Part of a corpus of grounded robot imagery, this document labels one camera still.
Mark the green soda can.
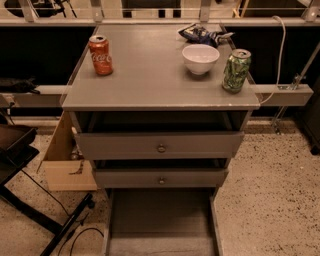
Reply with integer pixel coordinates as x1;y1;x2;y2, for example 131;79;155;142
222;49;251;93

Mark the black floor cable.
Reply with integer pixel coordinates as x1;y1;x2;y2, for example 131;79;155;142
21;169;106;256

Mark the grey bottom drawer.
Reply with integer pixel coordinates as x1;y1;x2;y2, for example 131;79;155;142
102;188;222;256

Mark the grey drawer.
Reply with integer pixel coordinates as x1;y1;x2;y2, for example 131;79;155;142
75;132;244;160
102;188;222;256
94;168;228;188

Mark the black stand base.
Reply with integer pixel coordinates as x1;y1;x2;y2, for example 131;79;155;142
0;124;96;256

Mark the orange soda can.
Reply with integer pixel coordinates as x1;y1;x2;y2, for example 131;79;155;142
89;35;113;75

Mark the blue chip bag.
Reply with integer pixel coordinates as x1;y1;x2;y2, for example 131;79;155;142
178;23;233;48

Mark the white ceramic bowl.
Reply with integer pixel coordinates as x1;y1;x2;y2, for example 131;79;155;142
182;44;220;75

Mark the metal railing frame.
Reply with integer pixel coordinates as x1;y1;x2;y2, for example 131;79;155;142
0;0;320;108

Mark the cardboard box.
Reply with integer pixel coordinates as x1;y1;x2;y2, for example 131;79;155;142
41;113;97;191

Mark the grey middle drawer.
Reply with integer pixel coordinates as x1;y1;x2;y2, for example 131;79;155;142
94;168;228;188

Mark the white cable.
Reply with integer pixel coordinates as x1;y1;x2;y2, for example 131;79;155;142
259;15;288;106

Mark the grey drawer cabinet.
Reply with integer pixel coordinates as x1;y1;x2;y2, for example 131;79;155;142
60;23;261;256

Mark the grey top drawer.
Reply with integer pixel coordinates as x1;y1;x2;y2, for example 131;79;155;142
75;132;244;160

